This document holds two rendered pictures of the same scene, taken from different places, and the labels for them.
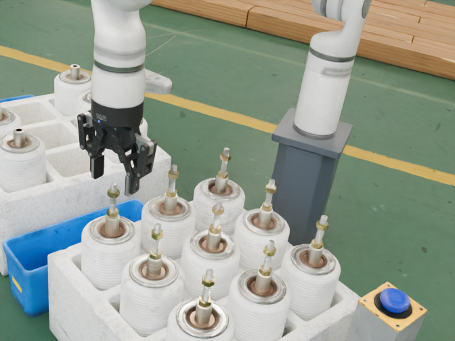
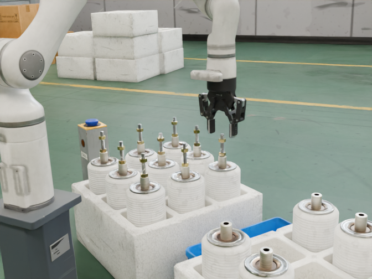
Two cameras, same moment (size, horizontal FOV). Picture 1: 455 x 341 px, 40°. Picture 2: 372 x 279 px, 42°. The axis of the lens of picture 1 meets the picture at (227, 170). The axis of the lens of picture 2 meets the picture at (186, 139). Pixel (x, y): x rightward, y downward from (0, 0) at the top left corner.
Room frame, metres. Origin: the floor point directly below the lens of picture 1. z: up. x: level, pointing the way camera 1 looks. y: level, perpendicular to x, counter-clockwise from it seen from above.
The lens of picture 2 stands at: (2.02, 0.35, 0.71)
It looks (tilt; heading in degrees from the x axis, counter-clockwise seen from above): 17 degrees down; 193
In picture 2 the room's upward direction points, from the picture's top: 2 degrees counter-clockwise
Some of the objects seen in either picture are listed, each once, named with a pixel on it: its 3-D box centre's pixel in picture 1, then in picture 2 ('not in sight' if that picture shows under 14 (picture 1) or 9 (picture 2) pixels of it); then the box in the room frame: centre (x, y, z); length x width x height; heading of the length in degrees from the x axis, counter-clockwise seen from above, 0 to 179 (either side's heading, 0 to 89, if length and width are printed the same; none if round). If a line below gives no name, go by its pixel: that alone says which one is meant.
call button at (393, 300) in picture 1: (393, 302); (92, 123); (0.65, -0.26, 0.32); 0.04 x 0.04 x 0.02
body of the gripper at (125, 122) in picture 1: (116, 121); (221, 92); (0.80, 0.17, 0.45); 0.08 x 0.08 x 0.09
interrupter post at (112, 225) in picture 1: (112, 223); (222, 161); (0.80, 0.17, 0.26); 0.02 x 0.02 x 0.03
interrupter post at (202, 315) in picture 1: (203, 311); (175, 141); (0.64, 0.00, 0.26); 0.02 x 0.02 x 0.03
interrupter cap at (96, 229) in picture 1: (112, 230); (222, 166); (0.80, 0.17, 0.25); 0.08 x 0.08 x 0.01
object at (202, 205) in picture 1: (214, 228); (146, 221); (0.97, 0.01, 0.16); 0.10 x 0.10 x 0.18
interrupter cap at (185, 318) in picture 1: (202, 318); (175, 145); (0.64, 0.00, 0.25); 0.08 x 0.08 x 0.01
